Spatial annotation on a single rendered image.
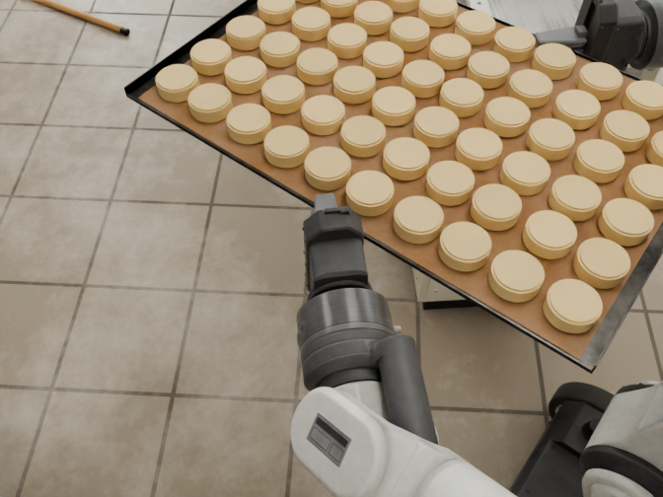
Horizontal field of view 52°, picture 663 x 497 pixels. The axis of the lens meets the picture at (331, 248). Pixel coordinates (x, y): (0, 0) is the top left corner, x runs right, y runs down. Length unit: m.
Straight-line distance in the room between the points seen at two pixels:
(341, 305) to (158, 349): 1.24
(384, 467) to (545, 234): 0.31
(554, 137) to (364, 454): 0.43
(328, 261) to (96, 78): 1.98
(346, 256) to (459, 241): 0.12
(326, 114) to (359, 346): 0.31
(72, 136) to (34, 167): 0.16
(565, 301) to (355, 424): 0.24
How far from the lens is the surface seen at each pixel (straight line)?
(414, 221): 0.68
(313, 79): 0.84
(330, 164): 0.73
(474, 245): 0.67
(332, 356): 0.57
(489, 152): 0.76
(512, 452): 1.69
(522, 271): 0.67
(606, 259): 0.70
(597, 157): 0.79
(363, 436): 0.51
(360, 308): 0.60
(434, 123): 0.78
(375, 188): 0.70
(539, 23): 1.26
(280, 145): 0.75
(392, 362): 0.56
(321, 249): 0.63
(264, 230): 1.96
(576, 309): 0.66
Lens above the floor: 1.55
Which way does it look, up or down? 54 degrees down
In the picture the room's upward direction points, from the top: straight up
